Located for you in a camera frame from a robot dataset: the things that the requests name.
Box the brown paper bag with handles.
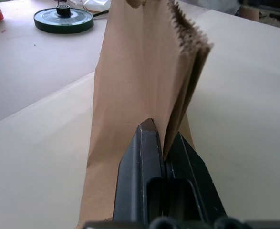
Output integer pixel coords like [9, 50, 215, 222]
[76, 0, 214, 227]

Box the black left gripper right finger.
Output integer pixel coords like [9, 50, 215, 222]
[165, 132, 228, 222]

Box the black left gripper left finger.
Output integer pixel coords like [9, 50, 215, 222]
[113, 118, 166, 225]

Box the black power cable with plug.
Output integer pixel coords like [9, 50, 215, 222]
[92, 10, 110, 18]

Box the white crumpled plastic bag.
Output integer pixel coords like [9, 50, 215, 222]
[69, 0, 112, 14]

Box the dark green round kettle base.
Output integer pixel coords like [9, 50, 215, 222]
[33, 3, 94, 34]

